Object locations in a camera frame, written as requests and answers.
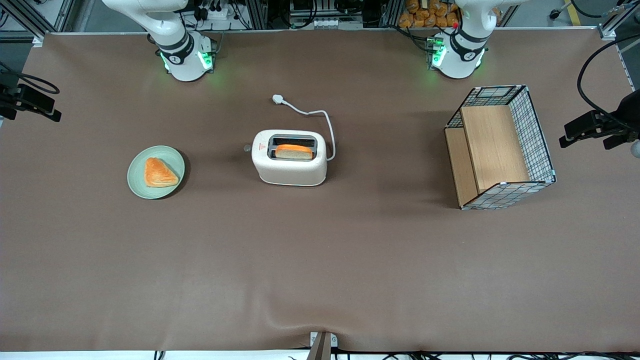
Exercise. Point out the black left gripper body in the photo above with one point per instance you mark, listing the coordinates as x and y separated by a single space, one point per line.
627 114

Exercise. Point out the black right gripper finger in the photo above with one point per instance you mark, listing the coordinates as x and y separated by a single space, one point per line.
37 101
7 113

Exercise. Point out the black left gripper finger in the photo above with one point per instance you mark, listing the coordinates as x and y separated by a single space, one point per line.
622 139
587 125

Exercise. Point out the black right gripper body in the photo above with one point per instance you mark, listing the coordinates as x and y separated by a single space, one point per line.
7 96

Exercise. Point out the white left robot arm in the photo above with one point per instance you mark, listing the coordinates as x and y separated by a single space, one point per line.
457 60

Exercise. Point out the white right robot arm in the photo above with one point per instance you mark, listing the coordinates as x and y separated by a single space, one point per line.
185 62

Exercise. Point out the white two-slot toaster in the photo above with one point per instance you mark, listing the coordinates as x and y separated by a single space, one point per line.
290 172

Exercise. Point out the wooden step shelf insert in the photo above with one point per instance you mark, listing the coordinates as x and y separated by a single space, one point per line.
492 145

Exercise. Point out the pale green round plate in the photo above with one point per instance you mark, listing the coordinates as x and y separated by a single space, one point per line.
137 182

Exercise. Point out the triangular orange pastry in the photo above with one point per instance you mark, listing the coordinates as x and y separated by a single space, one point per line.
159 174

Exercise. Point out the pile of orange buns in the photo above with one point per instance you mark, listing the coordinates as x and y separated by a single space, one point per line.
425 15

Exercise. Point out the white power strip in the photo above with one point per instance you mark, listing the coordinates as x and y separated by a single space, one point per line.
220 13

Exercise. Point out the bread slice with orange crust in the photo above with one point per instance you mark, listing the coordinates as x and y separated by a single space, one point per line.
294 152

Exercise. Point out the brown table cover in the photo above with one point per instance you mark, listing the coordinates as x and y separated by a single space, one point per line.
320 260

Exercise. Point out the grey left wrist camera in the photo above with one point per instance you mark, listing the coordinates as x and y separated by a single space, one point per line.
636 149

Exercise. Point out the aluminium frame profile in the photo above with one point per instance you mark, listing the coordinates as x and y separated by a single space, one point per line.
607 31
30 20

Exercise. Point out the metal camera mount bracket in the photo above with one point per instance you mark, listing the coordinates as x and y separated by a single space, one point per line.
321 345

